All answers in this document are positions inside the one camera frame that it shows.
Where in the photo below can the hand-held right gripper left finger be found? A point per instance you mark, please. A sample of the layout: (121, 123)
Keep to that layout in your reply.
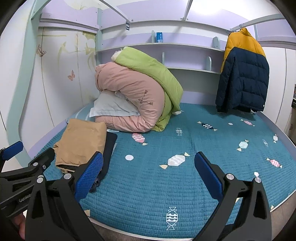
(89, 176)

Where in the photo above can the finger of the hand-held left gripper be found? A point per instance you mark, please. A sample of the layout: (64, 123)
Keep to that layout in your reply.
(12, 149)
(46, 158)

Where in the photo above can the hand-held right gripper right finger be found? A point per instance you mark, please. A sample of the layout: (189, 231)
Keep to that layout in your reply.
(208, 176)

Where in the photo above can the tan padded jacket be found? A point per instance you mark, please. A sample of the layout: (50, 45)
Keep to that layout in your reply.
(78, 139)

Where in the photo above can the person's left hand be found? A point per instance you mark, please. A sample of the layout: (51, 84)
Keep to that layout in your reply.
(21, 228)

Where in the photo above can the dark navy folded garment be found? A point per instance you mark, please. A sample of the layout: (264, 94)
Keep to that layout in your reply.
(108, 148)

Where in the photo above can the teal quilted bed mat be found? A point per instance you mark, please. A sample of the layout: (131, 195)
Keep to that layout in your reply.
(185, 139)

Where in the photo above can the blue striped pillow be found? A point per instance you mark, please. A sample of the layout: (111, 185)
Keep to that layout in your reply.
(81, 113)

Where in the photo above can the white pillow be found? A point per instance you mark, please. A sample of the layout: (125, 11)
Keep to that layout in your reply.
(108, 106)

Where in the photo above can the pink quilt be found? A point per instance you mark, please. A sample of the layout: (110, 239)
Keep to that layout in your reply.
(129, 88)

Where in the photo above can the navy and yellow puffer jacket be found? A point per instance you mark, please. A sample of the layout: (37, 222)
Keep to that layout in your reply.
(242, 76)

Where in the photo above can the white wardrobe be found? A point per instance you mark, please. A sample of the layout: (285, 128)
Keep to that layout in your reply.
(277, 81)

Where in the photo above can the green quilt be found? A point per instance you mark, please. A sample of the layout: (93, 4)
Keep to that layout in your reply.
(150, 67)

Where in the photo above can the small blue box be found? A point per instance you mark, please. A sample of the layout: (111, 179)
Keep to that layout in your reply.
(159, 37)

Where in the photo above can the black hanging tag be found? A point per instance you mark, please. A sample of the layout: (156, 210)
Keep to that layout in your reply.
(128, 26)

